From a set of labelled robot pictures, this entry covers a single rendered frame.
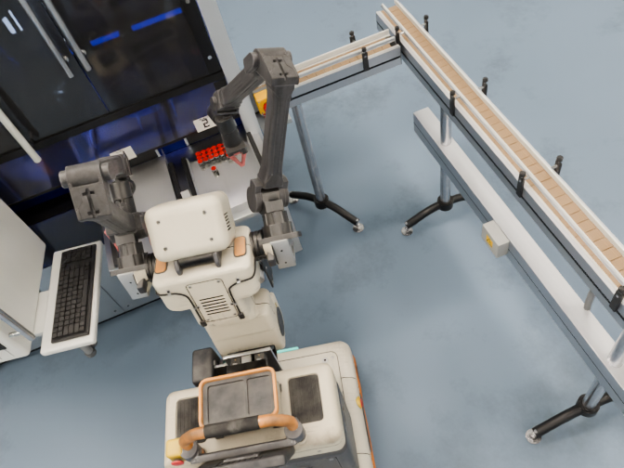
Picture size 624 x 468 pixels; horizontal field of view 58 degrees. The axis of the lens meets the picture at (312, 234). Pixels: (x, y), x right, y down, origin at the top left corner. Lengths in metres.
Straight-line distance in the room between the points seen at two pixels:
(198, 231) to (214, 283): 0.16
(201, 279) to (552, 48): 3.05
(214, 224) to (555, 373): 1.72
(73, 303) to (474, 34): 3.08
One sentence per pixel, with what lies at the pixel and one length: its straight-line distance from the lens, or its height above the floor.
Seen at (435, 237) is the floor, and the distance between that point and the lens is 2.98.
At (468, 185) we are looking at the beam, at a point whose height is 0.55.
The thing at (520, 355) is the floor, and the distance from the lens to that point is 2.69.
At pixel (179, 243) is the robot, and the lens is 1.51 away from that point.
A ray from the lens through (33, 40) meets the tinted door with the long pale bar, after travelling 2.05.
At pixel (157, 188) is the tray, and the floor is 0.88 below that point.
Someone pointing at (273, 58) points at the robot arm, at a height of 1.60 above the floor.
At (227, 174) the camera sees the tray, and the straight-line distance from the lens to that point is 2.24.
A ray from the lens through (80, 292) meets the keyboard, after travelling 2.24.
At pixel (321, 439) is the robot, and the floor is 0.80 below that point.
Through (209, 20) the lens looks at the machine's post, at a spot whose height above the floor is 1.41.
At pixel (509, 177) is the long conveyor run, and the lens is 2.05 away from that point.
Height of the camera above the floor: 2.44
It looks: 53 degrees down
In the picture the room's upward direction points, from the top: 17 degrees counter-clockwise
